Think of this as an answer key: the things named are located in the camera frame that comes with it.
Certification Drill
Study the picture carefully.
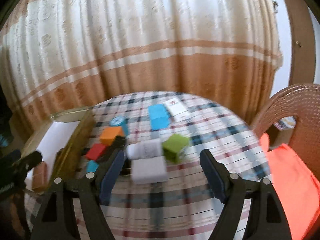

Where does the orange cloth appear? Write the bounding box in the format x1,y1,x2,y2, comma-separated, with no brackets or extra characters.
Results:
260,133,319,239

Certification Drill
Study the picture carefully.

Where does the plaid tablecloth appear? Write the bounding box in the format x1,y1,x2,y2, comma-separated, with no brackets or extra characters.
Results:
87,92,271,239

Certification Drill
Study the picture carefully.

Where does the brown wooden door frame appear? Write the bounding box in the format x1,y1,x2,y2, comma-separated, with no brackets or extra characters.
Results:
284,0,316,85

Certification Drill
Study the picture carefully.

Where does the white power adapter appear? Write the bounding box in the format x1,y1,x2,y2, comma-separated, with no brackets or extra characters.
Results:
131,156,168,184

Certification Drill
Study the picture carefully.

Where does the blue cylinder toy block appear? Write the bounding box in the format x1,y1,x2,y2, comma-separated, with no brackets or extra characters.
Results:
110,116,129,136

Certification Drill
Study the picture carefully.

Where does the red toy block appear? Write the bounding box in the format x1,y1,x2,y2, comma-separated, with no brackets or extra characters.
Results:
85,144,108,161

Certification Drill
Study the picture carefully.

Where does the orange toy block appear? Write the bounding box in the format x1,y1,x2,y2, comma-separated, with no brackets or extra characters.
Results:
99,126,125,146

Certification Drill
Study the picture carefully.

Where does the blue bear toy block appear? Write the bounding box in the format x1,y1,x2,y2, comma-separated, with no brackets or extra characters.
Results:
86,160,99,173

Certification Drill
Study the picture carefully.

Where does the green toy block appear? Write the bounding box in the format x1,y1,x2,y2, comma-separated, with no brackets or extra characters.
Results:
162,134,189,164

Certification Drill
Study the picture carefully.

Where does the blue rectangular toy block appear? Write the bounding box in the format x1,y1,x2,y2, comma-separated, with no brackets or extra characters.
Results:
148,104,170,131

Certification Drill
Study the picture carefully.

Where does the white pill bottle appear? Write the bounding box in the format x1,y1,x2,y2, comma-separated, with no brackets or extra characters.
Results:
126,139,163,160

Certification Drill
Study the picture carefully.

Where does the beige orange curtain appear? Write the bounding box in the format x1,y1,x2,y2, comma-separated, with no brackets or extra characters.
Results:
1,0,283,130

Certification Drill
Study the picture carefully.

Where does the white small carton box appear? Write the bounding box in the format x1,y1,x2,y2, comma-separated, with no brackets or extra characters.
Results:
164,98,191,122

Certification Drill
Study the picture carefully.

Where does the gold metal tray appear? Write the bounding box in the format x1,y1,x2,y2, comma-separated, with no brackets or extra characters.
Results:
22,107,96,192

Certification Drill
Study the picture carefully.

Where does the brown plastic woven chair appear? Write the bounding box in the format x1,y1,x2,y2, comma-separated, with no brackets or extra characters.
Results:
249,83,320,181

